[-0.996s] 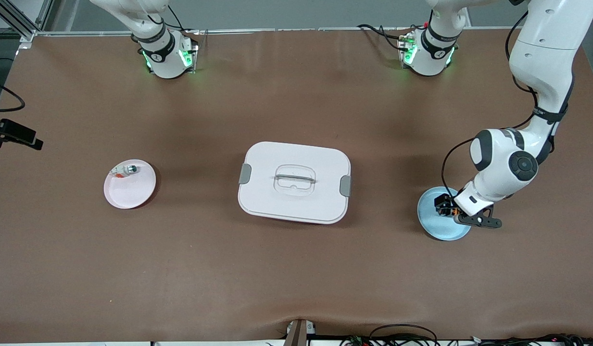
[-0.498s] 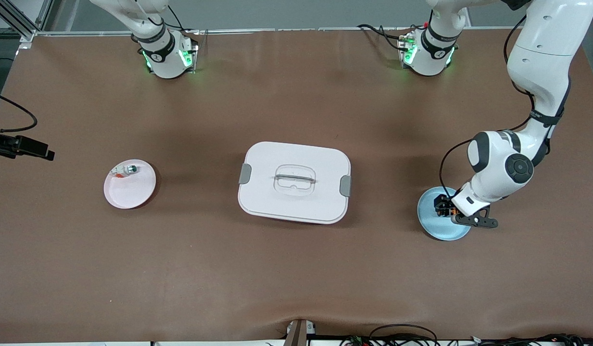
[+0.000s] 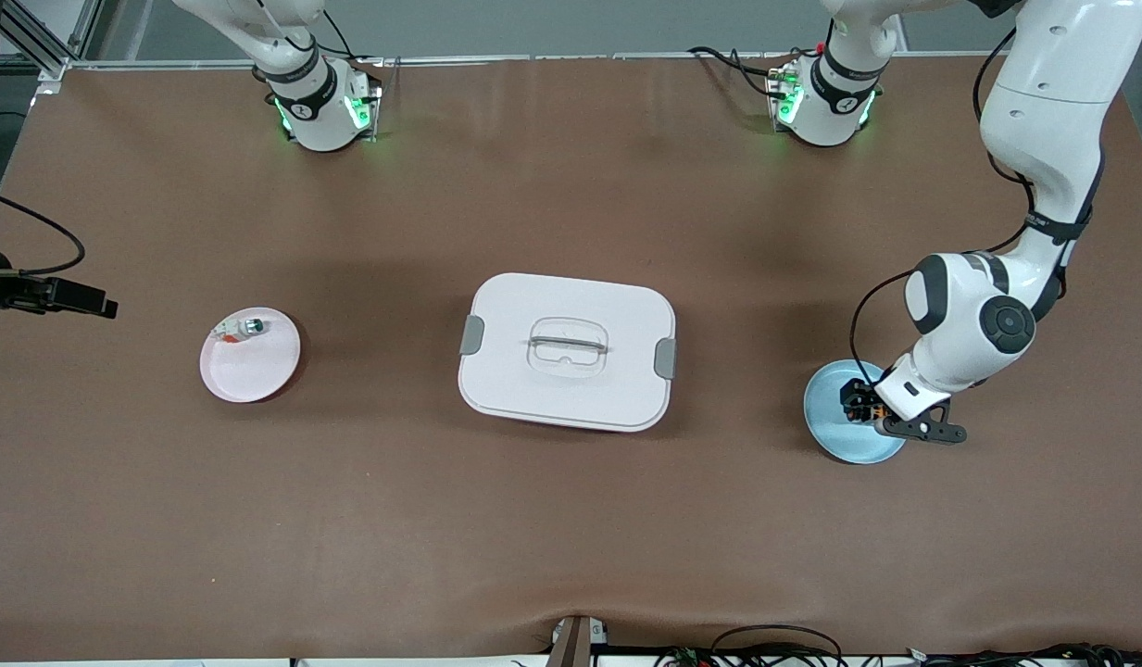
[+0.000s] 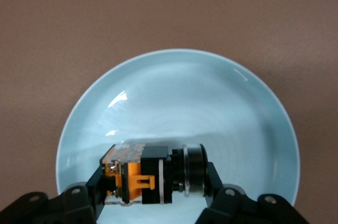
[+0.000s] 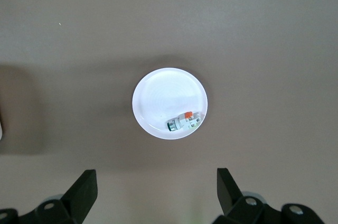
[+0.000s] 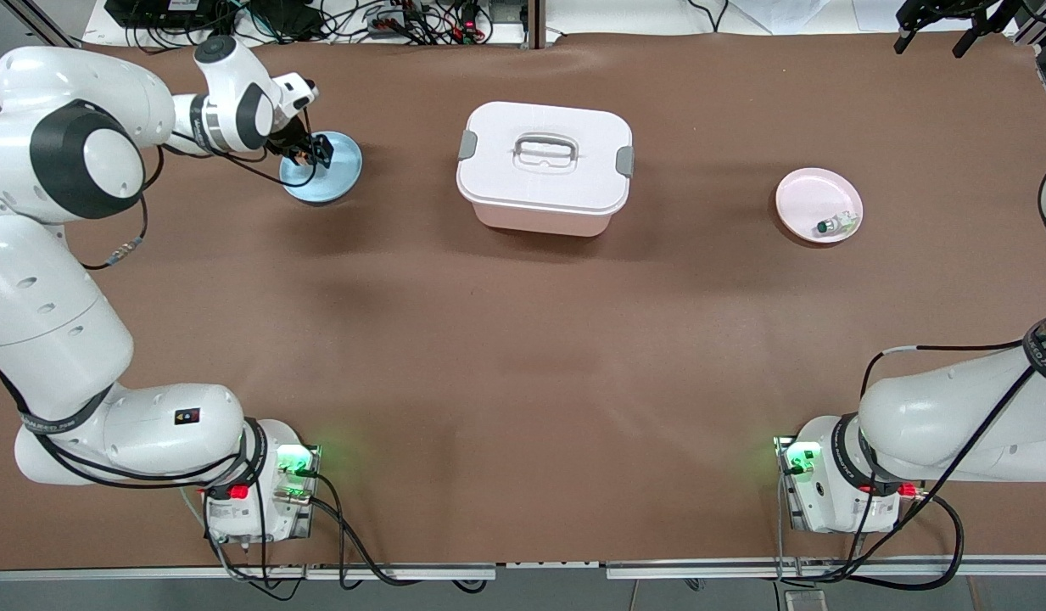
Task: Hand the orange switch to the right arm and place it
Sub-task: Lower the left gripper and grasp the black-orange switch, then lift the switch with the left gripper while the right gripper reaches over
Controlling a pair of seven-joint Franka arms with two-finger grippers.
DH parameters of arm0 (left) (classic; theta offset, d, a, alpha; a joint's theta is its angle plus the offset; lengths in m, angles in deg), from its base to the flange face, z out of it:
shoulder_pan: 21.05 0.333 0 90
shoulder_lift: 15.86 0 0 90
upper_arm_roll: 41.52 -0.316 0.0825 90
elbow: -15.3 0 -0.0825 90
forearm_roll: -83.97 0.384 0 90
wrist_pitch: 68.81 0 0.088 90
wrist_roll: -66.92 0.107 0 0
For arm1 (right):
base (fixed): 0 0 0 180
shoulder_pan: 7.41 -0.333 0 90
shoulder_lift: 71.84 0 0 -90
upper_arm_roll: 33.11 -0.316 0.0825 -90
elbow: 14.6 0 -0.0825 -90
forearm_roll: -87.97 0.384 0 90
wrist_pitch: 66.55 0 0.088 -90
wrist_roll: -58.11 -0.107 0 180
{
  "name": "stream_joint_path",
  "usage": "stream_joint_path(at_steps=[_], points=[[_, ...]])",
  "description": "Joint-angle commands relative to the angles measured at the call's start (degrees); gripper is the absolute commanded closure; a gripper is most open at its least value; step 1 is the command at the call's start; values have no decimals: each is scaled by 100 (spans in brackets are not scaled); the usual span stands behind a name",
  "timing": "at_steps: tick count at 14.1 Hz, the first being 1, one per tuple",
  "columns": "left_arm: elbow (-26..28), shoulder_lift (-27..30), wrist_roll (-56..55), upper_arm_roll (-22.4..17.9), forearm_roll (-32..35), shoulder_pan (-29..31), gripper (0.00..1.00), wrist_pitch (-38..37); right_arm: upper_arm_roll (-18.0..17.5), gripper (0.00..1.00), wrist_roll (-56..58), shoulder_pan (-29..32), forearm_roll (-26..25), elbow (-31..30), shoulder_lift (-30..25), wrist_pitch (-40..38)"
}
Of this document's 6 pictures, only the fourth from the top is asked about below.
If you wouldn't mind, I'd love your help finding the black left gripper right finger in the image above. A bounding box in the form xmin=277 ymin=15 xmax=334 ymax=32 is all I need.
xmin=195 ymin=161 xmax=309 ymax=224

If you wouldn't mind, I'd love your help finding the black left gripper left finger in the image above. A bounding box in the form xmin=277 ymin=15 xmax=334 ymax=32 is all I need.
xmin=0 ymin=165 xmax=107 ymax=224

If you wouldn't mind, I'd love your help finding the orange push-button switch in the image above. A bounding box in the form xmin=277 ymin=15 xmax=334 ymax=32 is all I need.
xmin=99 ymin=143 xmax=210 ymax=206

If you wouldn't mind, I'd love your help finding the light blue round plate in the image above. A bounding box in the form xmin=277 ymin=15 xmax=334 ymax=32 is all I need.
xmin=54 ymin=48 xmax=302 ymax=210

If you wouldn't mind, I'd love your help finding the brown table mat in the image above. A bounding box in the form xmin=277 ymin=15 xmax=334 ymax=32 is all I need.
xmin=0 ymin=0 xmax=338 ymax=224

